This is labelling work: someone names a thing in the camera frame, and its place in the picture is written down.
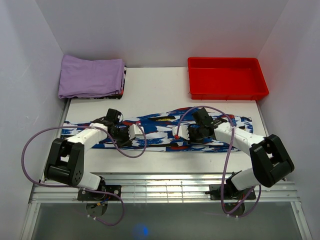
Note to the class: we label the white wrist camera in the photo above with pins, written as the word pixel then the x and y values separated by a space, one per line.
pixel 181 132
pixel 135 130

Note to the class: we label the folded purple trousers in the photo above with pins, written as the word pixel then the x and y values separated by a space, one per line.
pixel 80 78

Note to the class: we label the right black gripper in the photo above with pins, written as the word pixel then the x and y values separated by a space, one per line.
pixel 191 140

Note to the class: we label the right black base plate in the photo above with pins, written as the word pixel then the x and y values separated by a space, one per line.
pixel 217 192

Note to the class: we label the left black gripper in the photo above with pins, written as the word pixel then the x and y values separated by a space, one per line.
pixel 127 142

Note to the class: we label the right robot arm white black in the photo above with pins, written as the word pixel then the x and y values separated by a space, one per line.
pixel 269 158

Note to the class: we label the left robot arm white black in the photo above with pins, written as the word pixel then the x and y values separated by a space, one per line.
pixel 66 159

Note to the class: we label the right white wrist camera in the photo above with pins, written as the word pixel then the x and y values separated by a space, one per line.
pixel 181 132

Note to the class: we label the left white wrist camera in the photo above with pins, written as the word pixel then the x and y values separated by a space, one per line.
pixel 135 130

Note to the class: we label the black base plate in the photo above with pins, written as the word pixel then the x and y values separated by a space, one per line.
pixel 217 192
pixel 112 190

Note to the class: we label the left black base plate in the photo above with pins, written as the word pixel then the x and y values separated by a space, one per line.
pixel 112 190

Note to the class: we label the red plastic tray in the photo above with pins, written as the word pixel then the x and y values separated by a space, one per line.
pixel 226 78

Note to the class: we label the aluminium rail frame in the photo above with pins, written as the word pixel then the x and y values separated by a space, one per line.
pixel 164 198

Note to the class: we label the blue patterned trousers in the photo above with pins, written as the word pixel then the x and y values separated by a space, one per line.
pixel 158 130

